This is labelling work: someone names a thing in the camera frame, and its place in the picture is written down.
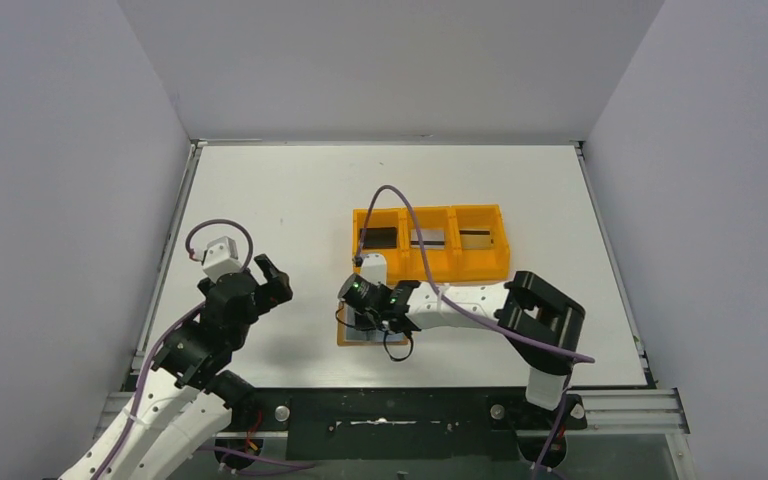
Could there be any orange leather card holder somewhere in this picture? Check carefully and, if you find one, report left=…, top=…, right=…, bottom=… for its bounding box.
left=335, top=302, right=409, bottom=347

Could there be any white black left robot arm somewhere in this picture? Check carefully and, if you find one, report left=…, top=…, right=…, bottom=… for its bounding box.
left=61, top=254, right=293, bottom=479

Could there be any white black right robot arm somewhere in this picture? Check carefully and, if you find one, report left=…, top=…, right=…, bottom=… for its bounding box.
left=337, top=271, right=594, bottom=411

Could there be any silver card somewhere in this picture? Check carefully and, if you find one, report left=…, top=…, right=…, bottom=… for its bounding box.
left=410, top=229, right=446, bottom=250

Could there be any gold card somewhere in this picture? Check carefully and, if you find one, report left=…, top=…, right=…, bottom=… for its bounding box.
left=459, top=229, right=495, bottom=250

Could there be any yellow middle plastic bin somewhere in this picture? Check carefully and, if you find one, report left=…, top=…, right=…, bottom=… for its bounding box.
left=402, top=206, right=458, bottom=282

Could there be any yellow right plastic bin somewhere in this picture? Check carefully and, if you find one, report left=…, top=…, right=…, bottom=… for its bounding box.
left=453, top=204, right=511, bottom=282

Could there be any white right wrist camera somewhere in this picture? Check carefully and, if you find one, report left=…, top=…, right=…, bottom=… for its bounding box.
left=355, top=252, right=388, bottom=285

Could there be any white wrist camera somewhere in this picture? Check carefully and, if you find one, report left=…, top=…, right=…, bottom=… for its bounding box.
left=355, top=252, right=388, bottom=285
left=190, top=236, right=243, bottom=283

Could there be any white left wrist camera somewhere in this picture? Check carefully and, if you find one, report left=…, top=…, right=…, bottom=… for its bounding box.
left=190, top=236, right=243, bottom=283

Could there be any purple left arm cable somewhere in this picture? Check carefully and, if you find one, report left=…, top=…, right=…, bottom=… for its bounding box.
left=89, top=219, right=319, bottom=480

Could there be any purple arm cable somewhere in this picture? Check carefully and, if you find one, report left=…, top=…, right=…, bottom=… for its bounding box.
left=353, top=185, right=596, bottom=366
left=89, top=219, right=319, bottom=480

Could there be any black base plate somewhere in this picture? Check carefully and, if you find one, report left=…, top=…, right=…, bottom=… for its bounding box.
left=212, top=387, right=588, bottom=466

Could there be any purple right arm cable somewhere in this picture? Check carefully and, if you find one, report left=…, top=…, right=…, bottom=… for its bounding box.
left=353, top=185, right=596, bottom=366

